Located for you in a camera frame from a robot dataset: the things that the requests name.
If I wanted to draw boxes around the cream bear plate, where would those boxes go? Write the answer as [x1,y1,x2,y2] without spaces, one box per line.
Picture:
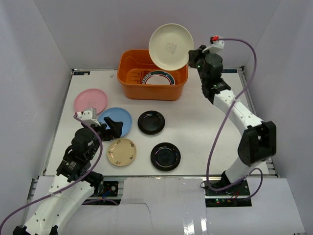
[148,23,194,71]

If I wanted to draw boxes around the green rimmed white plate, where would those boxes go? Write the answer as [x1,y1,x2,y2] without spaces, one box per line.
[141,70,176,85]

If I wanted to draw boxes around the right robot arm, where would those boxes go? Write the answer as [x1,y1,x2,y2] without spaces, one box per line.
[188,45,277,195]

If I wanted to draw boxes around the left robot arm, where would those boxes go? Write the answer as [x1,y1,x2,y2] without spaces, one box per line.
[13,117,123,235]

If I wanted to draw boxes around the orange plastic bin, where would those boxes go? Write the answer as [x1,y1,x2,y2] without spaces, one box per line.
[117,49,188,101]

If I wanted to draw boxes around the blue plate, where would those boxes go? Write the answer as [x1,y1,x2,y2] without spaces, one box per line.
[97,107,133,137]

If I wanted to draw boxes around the yellow floral plate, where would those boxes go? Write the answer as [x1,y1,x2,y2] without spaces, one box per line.
[107,138,137,166]

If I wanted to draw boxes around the right corner label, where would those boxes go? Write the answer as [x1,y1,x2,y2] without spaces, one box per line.
[222,69,238,73]

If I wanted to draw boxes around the corner label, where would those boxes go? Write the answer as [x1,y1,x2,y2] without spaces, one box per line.
[222,69,238,73]
[73,71,90,76]

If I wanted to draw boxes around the black plate upper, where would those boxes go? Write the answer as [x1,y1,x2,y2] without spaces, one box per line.
[137,110,165,135]

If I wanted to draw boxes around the black plate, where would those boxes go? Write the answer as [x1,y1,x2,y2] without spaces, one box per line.
[137,110,165,135]
[150,142,181,172]

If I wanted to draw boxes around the pink plate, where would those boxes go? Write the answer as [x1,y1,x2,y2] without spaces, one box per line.
[74,89,108,114]

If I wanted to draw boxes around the black plate lower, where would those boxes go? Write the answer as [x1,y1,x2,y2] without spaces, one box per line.
[150,142,181,172]

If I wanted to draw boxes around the left corner label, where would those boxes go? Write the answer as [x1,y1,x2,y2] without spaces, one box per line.
[73,71,90,76]

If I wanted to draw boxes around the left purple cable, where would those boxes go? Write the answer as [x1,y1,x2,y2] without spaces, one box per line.
[0,114,103,235]

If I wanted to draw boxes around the purple cable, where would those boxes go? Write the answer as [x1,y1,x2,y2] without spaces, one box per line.
[206,36,264,199]
[0,114,103,235]

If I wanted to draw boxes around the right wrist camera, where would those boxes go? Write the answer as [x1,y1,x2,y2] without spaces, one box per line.
[202,35,224,53]

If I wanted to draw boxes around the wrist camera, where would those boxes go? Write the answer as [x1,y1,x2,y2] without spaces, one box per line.
[75,108,100,126]
[202,35,224,53]

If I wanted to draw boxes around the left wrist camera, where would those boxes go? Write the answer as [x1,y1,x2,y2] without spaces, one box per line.
[75,108,100,126]

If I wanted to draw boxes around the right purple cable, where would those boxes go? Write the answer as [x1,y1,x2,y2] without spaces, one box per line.
[206,36,264,199]

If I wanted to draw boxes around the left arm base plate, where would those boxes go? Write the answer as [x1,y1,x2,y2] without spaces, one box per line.
[92,181,119,198]

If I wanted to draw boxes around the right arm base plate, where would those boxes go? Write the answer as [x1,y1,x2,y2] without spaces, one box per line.
[200,181,250,197]

